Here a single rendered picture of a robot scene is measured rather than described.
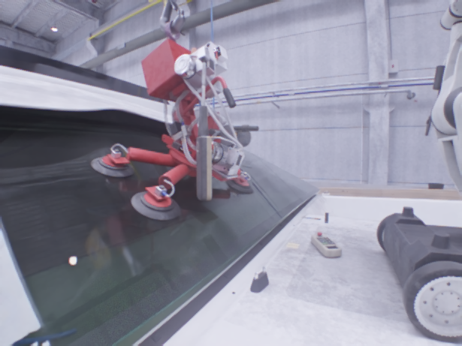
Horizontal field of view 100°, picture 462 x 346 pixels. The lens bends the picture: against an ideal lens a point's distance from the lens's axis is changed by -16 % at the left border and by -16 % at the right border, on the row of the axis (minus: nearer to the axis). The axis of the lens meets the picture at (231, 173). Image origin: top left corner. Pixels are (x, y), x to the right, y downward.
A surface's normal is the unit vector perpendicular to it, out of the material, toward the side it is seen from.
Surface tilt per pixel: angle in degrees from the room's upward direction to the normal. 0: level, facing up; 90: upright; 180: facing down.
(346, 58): 90
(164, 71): 90
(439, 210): 90
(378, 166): 90
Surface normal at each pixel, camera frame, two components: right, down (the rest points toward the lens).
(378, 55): -0.48, 0.07
